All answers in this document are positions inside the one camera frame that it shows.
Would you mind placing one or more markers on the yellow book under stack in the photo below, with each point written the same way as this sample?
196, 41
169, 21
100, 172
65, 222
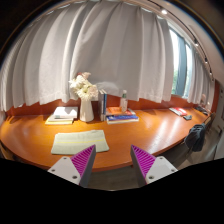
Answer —
51, 120

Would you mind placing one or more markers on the pale green folded towel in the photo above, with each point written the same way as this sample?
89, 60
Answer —
72, 143

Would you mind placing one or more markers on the red book far right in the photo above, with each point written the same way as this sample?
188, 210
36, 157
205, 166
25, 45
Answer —
179, 111

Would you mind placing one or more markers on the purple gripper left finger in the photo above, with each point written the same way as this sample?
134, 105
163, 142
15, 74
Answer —
77, 168

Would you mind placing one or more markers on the blue book at bottom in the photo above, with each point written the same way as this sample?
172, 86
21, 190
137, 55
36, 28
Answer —
122, 119

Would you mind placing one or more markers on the white curtain left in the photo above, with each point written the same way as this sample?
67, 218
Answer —
124, 47

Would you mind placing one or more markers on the white ceramic vase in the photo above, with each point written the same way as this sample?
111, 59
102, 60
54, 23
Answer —
86, 111

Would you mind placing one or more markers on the clear plastic bottle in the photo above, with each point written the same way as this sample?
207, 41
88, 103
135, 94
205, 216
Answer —
123, 101

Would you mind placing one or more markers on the white curtain right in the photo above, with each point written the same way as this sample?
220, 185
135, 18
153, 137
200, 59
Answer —
200, 84

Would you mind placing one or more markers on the upright blue white books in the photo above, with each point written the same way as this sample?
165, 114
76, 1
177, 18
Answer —
102, 104

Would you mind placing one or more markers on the white book on stack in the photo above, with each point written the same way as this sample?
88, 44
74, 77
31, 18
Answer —
65, 112

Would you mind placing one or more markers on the dark jacket on chair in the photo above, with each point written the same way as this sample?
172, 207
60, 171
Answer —
195, 138

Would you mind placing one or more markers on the orange book on stack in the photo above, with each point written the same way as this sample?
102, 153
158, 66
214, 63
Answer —
118, 111

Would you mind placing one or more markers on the white flower bouquet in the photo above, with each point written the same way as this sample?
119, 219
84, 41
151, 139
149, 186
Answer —
82, 88

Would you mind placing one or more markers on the window with dark frame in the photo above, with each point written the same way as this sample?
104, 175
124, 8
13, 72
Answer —
182, 56

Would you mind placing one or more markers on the small dark object on desk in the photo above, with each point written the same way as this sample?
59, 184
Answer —
188, 117

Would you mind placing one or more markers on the white curtain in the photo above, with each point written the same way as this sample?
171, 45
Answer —
124, 47
200, 84

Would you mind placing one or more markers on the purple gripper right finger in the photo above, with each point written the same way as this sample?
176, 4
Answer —
149, 168

